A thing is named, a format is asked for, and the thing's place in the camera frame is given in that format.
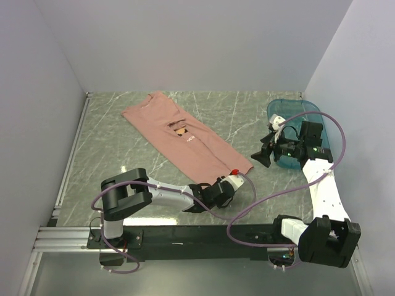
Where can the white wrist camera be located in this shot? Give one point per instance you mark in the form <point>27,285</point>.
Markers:
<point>235,179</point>
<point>276,123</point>

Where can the pink t-shirt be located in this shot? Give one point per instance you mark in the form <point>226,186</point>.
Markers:
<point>195,149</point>

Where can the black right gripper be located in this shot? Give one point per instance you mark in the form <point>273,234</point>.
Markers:
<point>270,145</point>

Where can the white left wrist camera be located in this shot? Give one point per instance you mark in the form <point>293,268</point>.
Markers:
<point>235,179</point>

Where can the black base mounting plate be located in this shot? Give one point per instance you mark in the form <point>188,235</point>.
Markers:
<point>177,242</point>

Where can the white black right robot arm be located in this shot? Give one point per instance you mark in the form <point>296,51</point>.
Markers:
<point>331,238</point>

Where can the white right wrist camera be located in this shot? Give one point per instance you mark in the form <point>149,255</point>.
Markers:
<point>276,123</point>

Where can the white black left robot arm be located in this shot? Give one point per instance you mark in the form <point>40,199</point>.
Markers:
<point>127,193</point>

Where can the aluminium front frame rail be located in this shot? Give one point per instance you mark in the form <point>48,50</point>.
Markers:
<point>61,239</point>

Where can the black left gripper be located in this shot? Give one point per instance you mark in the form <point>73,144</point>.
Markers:
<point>219,179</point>

